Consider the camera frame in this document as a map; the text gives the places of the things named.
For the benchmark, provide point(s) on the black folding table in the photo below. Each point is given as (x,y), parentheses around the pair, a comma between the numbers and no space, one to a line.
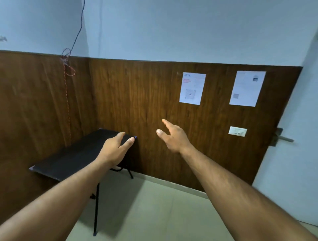
(74,156)

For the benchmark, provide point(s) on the person's left forearm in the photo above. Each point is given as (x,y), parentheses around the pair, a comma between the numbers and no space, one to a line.
(54,208)

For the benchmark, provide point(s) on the white wall switch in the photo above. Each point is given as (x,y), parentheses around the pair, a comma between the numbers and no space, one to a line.
(237,131)

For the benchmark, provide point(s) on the person's right hand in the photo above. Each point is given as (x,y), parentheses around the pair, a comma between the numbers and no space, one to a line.
(176,139)

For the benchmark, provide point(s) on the person's left hand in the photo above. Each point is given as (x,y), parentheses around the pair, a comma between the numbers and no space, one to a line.
(113,151)

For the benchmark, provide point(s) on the white paper with red print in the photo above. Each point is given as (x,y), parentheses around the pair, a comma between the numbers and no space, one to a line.
(192,87)

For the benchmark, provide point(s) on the pale blue door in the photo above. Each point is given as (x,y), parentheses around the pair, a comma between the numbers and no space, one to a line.
(293,173)

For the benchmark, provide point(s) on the white printed paper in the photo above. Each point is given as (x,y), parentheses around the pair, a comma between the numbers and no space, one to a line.
(247,87)

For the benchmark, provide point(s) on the person's right forearm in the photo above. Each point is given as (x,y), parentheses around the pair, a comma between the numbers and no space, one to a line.
(243,203)

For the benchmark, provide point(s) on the dark brown wooden panel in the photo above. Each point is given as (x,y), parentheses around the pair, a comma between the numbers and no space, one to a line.
(136,99)

